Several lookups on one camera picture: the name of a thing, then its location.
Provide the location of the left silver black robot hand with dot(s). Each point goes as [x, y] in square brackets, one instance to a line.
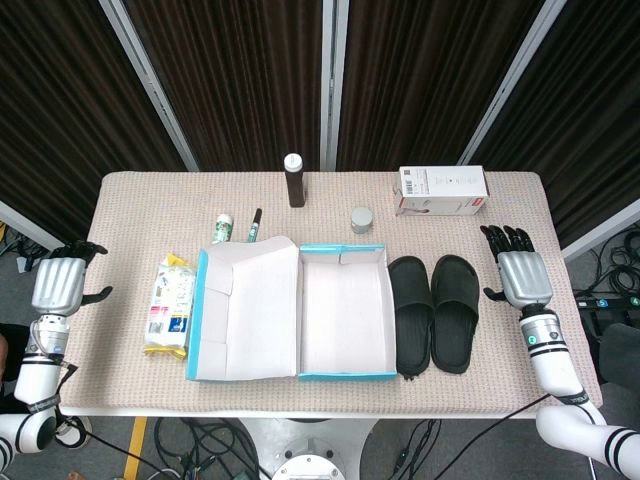
[57, 285]

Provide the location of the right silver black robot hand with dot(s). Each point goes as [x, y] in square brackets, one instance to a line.
[522, 277]

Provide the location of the black rubber slipper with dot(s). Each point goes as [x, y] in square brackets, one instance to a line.
[452, 345]
[412, 345]

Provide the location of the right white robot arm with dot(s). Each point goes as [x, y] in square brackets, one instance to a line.
[550, 365]

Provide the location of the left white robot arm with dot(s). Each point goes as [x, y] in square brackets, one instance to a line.
[35, 375]

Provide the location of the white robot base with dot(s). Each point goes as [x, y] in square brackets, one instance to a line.
[305, 450]

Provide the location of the teal cardboard shoe box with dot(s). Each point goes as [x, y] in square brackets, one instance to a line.
[345, 320]

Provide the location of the black power strip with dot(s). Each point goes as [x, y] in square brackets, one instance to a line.
[610, 302]

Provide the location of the white product carton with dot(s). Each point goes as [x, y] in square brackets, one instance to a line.
[445, 192]

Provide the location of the yellow white wet wipes pack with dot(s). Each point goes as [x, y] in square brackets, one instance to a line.
[170, 310]

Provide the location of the beige waffle tablecloth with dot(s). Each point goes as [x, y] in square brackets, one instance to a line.
[150, 210]

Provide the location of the dark brown pleated curtain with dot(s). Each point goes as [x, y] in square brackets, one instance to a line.
[590, 125]
[415, 85]
[60, 125]
[240, 85]

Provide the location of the grey round tin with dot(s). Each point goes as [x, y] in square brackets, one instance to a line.
[361, 221]

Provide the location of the small green white bottle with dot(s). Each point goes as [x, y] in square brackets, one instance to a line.
[223, 231]

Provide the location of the black green marker pen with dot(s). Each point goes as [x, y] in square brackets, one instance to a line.
[254, 227]

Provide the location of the brown bottle white cap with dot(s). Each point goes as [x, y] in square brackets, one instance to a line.
[295, 187]

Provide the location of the white table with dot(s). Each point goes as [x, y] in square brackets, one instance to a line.
[300, 412]

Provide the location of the white partition post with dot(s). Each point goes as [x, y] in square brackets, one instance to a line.
[334, 85]
[30, 225]
[150, 85]
[605, 230]
[510, 85]

